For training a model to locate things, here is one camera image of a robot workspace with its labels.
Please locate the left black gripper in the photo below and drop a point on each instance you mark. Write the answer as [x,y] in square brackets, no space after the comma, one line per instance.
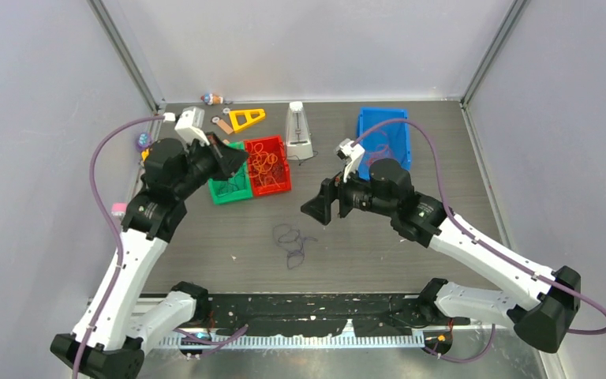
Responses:
[226,158]

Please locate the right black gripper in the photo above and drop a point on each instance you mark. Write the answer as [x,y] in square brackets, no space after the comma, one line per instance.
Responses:
[320,206]

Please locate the green plastic bin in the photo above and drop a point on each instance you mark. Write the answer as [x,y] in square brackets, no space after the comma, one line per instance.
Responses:
[237,188]

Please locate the red plastic bin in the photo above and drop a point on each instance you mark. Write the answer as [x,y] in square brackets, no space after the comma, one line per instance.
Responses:
[267,165]

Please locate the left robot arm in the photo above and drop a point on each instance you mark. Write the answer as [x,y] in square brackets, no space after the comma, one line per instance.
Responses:
[107,342]

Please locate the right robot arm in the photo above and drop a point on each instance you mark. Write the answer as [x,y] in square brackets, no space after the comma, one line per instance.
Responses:
[529,298]

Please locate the tan wooden strip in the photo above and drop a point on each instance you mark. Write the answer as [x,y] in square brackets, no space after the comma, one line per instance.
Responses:
[222,124]

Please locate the yellow triangle toy rear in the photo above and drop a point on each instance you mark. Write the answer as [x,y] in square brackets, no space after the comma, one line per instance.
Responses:
[243,119]

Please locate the small figurine toy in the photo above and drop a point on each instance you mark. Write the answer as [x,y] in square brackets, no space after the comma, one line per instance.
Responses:
[212,99]

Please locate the white metronome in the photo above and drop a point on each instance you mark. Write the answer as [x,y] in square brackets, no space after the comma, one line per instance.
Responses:
[298,141]

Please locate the purple round toy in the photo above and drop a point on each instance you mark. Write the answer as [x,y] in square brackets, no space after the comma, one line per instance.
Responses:
[143,141]

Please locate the blue plastic bin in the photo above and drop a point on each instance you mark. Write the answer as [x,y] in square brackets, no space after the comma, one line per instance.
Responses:
[390,141]

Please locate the pink metronome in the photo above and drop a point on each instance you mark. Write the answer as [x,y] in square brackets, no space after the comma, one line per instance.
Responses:
[118,209]

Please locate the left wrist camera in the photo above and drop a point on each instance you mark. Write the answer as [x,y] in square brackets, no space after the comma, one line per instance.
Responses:
[188,125]

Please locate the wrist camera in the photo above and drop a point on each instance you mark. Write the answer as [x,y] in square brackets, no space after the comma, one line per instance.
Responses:
[188,125]
[351,154]

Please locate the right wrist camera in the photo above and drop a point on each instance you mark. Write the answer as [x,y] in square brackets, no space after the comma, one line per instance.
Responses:
[351,154]

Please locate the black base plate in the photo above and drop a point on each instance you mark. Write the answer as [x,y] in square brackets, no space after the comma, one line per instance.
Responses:
[318,315]

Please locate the aluminium rail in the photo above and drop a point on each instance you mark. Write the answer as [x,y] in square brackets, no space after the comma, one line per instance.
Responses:
[196,337]

